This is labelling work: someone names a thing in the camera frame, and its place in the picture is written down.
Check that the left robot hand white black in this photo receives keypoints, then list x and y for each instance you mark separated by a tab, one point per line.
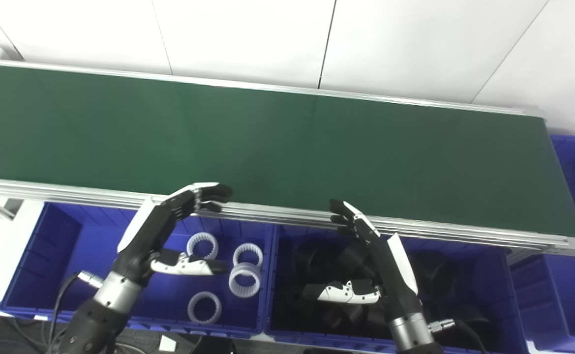
144	246

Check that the black rounded robot body part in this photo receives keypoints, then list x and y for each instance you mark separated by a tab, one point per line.
213	346

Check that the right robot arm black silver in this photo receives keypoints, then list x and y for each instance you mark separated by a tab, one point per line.
412	334

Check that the green conveyor belt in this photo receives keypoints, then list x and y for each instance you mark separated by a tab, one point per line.
292	147

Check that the blue bin with white rings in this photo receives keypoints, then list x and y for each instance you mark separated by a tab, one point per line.
71	255

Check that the blue bin with black parts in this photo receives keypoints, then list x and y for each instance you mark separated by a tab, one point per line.
503	305

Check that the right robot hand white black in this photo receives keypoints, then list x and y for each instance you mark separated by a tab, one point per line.
395	275

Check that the aluminium conveyor side rail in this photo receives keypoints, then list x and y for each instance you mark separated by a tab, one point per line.
218	84
464	233

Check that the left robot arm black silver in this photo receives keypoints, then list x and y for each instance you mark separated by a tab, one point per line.
112	295

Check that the small white box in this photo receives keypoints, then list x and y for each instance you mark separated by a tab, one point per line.
169	343

